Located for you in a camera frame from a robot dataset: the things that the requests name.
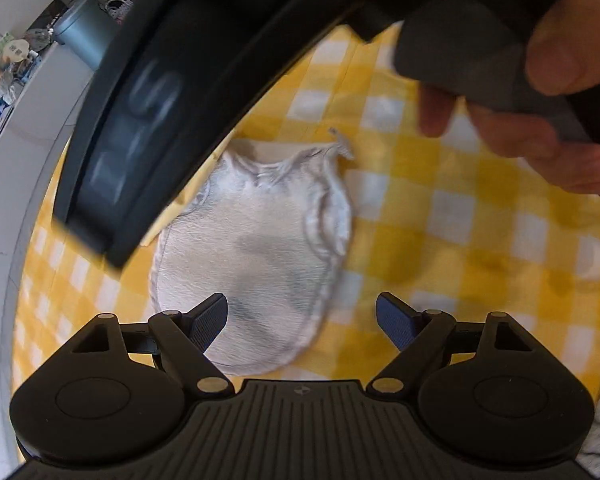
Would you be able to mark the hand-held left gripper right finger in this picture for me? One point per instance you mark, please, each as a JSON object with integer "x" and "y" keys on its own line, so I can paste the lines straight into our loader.
{"x": 397, "y": 317}

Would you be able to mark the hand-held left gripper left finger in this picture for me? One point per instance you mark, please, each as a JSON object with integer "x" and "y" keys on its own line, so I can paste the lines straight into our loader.
{"x": 210, "y": 317}

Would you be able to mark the white cloth mitt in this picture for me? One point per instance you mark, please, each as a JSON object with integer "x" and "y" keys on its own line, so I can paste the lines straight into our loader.
{"x": 260, "y": 260}

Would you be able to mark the person's right hand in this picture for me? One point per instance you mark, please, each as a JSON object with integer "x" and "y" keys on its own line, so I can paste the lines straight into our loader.
{"x": 565, "y": 55}

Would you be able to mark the yellow checkered tablecloth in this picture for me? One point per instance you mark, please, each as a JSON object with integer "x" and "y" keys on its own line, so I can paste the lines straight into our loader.
{"x": 455, "y": 260}

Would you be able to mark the woven basket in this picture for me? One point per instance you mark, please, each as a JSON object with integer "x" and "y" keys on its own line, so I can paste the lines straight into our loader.
{"x": 115, "y": 10}

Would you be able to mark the blue-grey trash can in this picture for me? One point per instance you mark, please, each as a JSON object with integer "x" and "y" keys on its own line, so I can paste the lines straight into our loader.
{"x": 82, "y": 35}

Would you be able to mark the decorative plate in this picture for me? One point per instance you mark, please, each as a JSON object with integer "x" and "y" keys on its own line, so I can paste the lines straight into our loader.
{"x": 37, "y": 36}

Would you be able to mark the white round ornament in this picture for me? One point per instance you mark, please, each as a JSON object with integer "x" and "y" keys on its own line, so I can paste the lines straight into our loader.
{"x": 17, "y": 50}

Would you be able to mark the white marble television console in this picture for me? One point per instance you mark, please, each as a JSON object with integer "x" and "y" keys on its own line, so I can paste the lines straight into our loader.
{"x": 15, "y": 130}

